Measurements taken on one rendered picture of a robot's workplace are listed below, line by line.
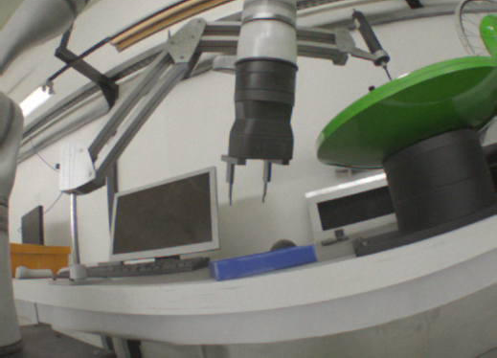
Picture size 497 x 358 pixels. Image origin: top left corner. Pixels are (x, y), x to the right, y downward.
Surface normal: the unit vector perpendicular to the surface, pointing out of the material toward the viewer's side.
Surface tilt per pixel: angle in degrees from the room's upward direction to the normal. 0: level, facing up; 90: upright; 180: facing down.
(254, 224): 90
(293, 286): 90
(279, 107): 126
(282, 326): 90
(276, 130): 114
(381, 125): 157
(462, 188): 90
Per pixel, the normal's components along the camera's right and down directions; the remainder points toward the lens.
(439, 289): -0.29, -0.22
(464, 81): 0.03, 0.77
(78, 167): 0.06, -0.29
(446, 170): -0.51, -0.15
